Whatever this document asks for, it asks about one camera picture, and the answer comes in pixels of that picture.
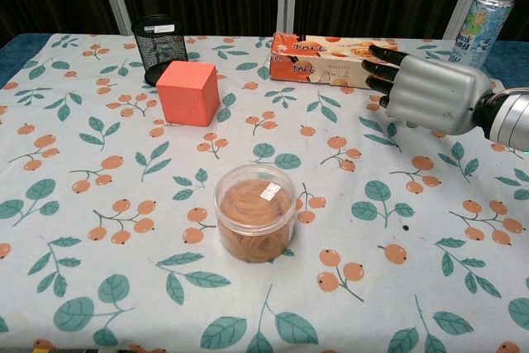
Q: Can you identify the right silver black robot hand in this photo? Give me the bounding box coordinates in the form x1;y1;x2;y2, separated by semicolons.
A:
361;44;496;136

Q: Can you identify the clear jar of rubber bands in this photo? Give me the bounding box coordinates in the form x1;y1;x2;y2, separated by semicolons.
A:
213;165;295;264

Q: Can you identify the floral print tablecloth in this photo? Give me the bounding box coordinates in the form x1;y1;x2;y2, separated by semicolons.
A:
0;33;529;353

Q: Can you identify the light blue drink can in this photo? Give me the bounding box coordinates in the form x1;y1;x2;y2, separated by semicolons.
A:
448;0;516;69

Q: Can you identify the black mesh pen holder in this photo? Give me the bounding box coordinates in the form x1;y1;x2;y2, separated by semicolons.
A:
131;14;190;86

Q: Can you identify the orange biscuit box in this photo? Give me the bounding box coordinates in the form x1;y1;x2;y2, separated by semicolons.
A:
269;31;400;90

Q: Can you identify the orange cube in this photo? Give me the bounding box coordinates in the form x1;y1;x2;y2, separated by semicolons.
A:
155;60;220;127

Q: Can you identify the blue table cover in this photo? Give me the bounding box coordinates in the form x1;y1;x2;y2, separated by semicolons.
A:
0;32;55;65

